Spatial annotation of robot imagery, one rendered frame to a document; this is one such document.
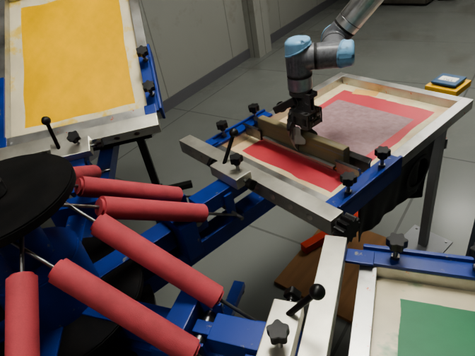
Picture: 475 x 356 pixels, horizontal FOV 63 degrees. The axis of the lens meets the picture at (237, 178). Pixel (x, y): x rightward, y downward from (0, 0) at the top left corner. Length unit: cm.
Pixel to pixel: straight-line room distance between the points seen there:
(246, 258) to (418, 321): 155
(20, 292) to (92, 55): 115
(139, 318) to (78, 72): 114
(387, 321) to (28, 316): 67
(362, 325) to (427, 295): 18
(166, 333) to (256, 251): 166
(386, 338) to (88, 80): 133
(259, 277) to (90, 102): 128
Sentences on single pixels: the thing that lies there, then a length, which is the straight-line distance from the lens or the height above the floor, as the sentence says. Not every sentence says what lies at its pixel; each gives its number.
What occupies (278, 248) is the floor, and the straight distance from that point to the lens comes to 237.
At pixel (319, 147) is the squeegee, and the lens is 126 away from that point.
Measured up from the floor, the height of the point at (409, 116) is 95.
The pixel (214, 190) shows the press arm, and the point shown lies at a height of 104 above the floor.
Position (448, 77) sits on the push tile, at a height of 97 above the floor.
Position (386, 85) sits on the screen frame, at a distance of 177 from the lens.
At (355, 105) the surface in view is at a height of 95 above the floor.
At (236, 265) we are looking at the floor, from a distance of 232.
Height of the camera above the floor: 170
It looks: 35 degrees down
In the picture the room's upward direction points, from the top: 11 degrees counter-clockwise
